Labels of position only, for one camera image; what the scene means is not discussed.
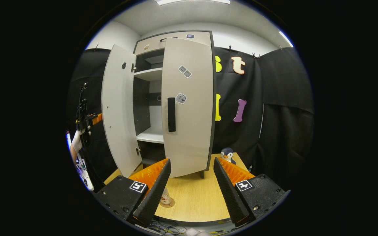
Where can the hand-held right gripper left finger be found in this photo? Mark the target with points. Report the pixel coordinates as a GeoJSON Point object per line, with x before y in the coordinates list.
{"type": "Point", "coordinates": [153, 196]}

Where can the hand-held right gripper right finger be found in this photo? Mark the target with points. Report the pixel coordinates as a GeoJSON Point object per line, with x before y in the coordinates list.
{"type": "Point", "coordinates": [228, 196]}

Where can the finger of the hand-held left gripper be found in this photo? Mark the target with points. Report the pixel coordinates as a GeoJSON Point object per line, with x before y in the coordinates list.
{"type": "Point", "coordinates": [97, 118]}

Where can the clear bottle red white label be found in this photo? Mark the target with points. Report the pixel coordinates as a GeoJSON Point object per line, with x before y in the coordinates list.
{"type": "Point", "coordinates": [166, 196]}

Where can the round wooden coaster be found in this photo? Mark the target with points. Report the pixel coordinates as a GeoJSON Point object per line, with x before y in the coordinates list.
{"type": "Point", "coordinates": [171, 205]}

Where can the white cabinet door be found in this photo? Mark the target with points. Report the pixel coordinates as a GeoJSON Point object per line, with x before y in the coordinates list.
{"type": "Point", "coordinates": [120, 108]}
{"type": "Point", "coordinates": [192, 131]}

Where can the grey white cabinet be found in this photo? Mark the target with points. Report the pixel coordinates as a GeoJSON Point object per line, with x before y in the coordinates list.
{"type": "Point", "coordinates": [149, 75]}

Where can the cabinet drawer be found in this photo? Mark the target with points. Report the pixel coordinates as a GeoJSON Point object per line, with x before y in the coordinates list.
{"type": "Point", "coordinates": [153, 42]}

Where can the penguin plush toy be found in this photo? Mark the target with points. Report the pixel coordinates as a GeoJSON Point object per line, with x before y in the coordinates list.
{"type": "Point", "coordinates": [227, 154]}

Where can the black backdrop cloth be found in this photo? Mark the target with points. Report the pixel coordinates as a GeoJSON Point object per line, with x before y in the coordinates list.
{"type": "Point", "coordinates": [274, 114]}

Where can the ceiling light panel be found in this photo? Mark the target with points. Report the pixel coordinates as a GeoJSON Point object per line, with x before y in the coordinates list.
{"type": "Point", "coordinates": [192, 1]}

